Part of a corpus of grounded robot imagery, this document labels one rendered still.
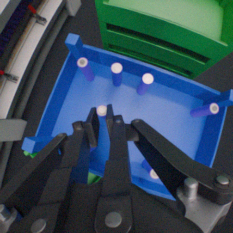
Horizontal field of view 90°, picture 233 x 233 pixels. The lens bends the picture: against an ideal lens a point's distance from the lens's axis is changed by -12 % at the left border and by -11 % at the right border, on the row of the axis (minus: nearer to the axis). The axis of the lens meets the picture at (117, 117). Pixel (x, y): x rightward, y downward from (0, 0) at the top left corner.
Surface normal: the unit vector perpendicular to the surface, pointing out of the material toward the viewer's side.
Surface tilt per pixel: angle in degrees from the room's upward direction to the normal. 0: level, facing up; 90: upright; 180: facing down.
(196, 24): 0
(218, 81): 0
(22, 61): 19
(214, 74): 0
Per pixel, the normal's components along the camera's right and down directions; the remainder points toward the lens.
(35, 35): 0.30, 0.02
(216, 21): -0.01, -0.10
